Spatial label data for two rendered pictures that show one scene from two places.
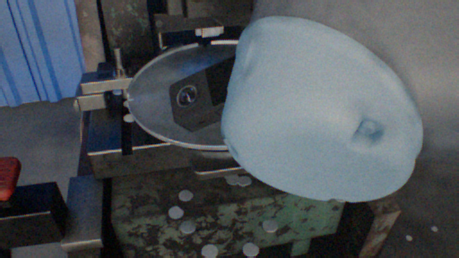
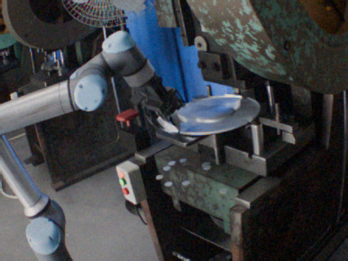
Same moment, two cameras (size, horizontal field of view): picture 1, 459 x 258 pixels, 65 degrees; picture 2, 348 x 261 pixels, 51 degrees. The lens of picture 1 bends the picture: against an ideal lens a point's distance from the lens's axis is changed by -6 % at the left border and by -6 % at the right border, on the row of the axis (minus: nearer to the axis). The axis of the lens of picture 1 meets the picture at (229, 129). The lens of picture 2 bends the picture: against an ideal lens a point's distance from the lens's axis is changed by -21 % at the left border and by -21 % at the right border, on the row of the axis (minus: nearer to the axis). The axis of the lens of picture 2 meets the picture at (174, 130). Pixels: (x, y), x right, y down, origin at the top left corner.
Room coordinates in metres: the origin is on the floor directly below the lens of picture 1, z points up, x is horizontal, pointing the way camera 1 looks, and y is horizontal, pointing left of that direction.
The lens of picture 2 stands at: (-0.10, -1.10, 1.29)
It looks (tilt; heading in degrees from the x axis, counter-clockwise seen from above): 23 degrees down; 68
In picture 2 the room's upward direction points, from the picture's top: 11 degrees counter-clockwise
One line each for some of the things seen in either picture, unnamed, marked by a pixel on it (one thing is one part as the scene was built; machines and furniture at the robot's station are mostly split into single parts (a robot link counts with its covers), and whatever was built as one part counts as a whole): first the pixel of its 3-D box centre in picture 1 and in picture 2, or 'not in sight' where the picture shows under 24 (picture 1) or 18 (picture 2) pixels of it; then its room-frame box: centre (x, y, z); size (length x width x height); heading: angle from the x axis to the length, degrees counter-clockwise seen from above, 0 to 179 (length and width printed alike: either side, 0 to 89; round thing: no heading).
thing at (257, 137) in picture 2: not in sight; (257, 137); (0.54, -0.16, 0.75); 0.03 x 0.03 x 0.10; 12
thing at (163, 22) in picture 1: (207, 7); (239, 77); (0.63, 0.04, 0.86); 0.20 x 0.16 x 0.05; 102
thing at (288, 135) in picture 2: not in sight; (280, 119); (0.66, -0.13, 0.76); 0.17 x 0.06 x 0.10; 102
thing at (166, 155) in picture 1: (211, 98); (246, 131); (0.62, 0.04, 0.68); 0.45 x 0.30 x 0.06; 102
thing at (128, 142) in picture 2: (41, 236); (138, 151); (0.33, 0.29, 0.62); 0.10 x 0.06 x 0.20; 102
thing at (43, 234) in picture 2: not in sight; (47, 243); (-0.15, -0.08, 0.62); 0.13 x 0.12 x 0.14; 73
